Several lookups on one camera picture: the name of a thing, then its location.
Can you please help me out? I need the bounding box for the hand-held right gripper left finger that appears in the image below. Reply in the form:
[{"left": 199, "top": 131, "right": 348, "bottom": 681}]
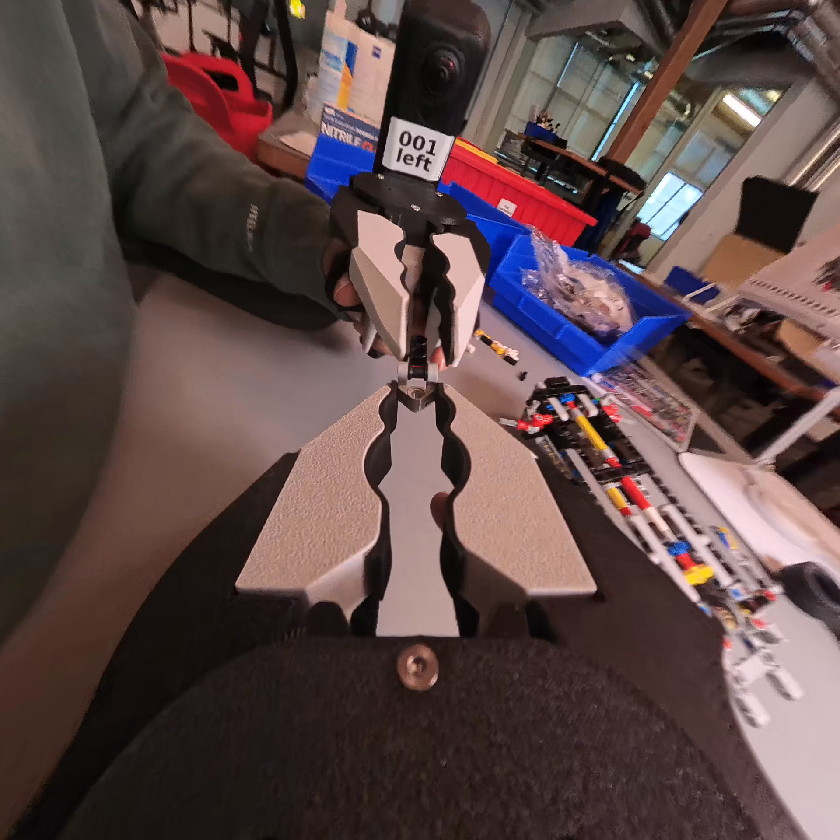
[{"left": 235, "top": 384, "right": 401, "bottom": 619}]

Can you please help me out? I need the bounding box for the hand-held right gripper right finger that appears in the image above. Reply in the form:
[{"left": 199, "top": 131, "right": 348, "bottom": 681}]
[{"left": 430, "top": 384, "right": 598, "bottom": 621}]

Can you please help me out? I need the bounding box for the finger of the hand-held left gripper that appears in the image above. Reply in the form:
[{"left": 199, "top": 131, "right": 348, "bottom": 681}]
[
  {"left": 419, "top": 231, "right": 488, "bottom": 370},
  {"left": 348, "top": 210, "right": 413, "bottom": 362}
]

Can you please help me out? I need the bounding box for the small grey red lego piece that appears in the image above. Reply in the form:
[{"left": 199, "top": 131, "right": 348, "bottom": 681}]
[{"left": 395, "top": 335, "right": 442, "bottom": 414}]

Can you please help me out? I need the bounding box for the person's left forearm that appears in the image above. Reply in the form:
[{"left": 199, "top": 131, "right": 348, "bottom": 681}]
[{"left": 85, "top": 62, "right": 345, "bottom": 329}]

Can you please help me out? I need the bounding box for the yellow black lego piece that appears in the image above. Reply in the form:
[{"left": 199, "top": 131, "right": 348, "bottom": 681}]
[{"left": 474, "top": 328, "right": 521, "bottom": 366}]

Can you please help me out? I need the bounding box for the lego car chassis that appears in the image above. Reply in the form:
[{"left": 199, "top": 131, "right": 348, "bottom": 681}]
[{"left": 499, "top": 376, "right": 807, "bottom": 729}]

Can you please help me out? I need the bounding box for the lego instruction booklet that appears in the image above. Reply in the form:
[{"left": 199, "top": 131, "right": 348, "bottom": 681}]
[{"left": 591, "top": 360, "right": 702, "bottom": 455}]

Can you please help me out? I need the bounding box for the black lego tyre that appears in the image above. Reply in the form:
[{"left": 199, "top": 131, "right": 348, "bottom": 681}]
[{"left": 776, "top": 560, "right": 840, "bottom": 642}]

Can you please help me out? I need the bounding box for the person's left hand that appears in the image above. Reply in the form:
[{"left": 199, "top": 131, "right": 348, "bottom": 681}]
[{"left": 320, "top": 238, "right": 380, "bottom": 360}]

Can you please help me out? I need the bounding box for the blue labelled plastic bin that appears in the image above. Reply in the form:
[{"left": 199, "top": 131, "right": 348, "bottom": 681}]
[{"left": 438, "top": 180, "right": 534, "bottom": 284}]

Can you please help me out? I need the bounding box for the white cardboard box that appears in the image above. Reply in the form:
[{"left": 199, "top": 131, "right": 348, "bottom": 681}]
[{"left": 317, "top": 8, "right": 398, "bottom": 127}]

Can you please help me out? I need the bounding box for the clear plastic bag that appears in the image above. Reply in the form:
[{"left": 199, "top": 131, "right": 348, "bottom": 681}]
[{"left": 524, "top": 225, "right": 639, "bottom": 342}]

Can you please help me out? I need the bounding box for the red plastic bin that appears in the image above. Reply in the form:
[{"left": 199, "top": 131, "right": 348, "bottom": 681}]
[{"left": 438, "top": 136, "right": 599, "bottom": 249}]

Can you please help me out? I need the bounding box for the blue glove box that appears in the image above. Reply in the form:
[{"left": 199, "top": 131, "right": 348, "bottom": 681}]
[{"left": 304, "top": 101, "right": 383, "bottom": 206}]

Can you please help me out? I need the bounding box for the wooden desk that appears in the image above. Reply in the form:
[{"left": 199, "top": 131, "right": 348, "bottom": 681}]
[{"left": 495, "top": 118, "right": 647, "bottom": 198}]

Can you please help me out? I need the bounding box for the red plastic container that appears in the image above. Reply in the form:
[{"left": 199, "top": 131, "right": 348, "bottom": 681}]
[{"left": 159, "top": 51, "right": 275, "bottom": 164}]

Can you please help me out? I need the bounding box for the brown cardboard box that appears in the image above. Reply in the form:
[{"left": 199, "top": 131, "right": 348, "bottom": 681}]
[{"left": 701, "top": 176, "right": 821, "bottom": 291}]

